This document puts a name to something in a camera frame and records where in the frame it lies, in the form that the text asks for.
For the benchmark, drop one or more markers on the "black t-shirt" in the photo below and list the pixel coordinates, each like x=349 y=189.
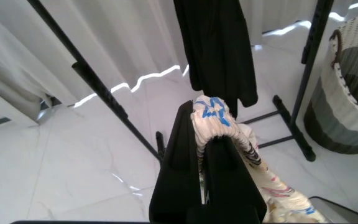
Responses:
x=216 y=46

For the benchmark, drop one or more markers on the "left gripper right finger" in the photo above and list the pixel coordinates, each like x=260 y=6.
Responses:
x=228 y=183

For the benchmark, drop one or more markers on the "cream printed garment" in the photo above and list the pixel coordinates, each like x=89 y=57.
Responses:
x=216 y=124

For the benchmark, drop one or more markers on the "white curtain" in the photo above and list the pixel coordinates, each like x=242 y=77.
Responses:
x=129 y=37
x=11 y=62

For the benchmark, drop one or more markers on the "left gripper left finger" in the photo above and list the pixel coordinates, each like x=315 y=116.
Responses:
x=176 y=186

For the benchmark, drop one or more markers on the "black clothes rack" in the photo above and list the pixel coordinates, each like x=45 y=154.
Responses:
x=100 y=88

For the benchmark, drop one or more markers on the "white laundry basket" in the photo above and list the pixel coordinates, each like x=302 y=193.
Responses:
x=331 y=109

